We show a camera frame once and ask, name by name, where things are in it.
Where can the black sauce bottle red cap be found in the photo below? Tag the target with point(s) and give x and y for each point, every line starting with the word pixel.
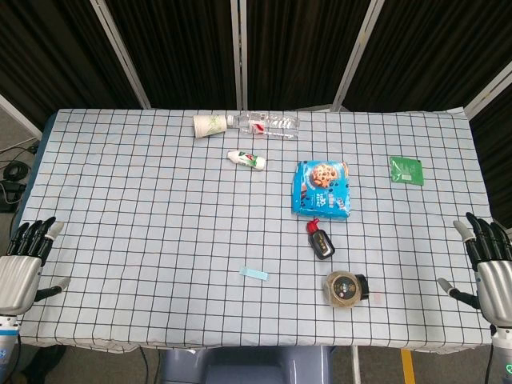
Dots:
pixel 321 243

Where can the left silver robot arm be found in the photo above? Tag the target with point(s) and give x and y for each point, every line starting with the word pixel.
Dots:
pixel 7 344

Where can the white paper cup green print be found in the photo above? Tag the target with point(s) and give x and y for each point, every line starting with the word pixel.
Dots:
pixel 209 125

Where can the blue cookie box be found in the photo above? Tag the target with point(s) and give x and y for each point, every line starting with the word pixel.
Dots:
pixel 322 192

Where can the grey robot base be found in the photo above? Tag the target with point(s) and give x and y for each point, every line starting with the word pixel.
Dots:
pixel 248 366

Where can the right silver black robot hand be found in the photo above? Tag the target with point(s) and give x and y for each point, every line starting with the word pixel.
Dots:
pixel 496 284

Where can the light blue strip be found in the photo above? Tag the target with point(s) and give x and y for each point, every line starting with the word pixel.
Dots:
pixel 256 274

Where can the clear spice jar black lid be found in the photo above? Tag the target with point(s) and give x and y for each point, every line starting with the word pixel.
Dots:
pixel 343 289

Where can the clear plastic water bottle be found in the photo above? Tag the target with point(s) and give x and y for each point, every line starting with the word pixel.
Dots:
pixel 276 125

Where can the white table leg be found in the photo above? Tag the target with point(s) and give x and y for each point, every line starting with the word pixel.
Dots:
pixel 356 366

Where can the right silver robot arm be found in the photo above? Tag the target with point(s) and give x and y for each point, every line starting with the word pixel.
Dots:
pixel 503 352

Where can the green card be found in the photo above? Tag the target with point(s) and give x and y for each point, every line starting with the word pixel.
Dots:
pixel 407 170

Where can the small white drink bottle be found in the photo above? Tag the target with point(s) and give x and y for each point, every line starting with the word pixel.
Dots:
pixel 248 160

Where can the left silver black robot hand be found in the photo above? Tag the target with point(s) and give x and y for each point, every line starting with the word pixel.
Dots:
pixel 16 280

